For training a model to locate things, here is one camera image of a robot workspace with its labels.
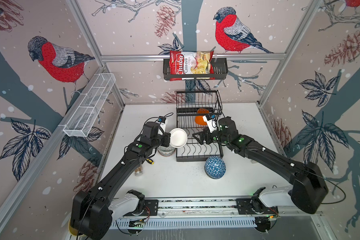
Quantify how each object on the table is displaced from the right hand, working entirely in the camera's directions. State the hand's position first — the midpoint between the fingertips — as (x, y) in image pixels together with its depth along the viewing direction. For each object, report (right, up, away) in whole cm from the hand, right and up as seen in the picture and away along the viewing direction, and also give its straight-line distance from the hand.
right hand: (196, 134), depth 79 cm
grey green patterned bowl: (-17, -10, +5) cm, 20 cm away
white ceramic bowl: (-10, -2, +5) cm, 11 cm away
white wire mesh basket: (-57, +9, -6) cm, 58 cm away
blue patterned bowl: (+11, -19, +4) cm, 23 cm away
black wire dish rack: (-1, +18, +35) cm, 39 cm away
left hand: (-14, 0, 0) cm, 14 cm away
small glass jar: (-33, -21, +4) cm, 39 cm away
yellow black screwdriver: (-28, -17, +9) cm, 34 cm away
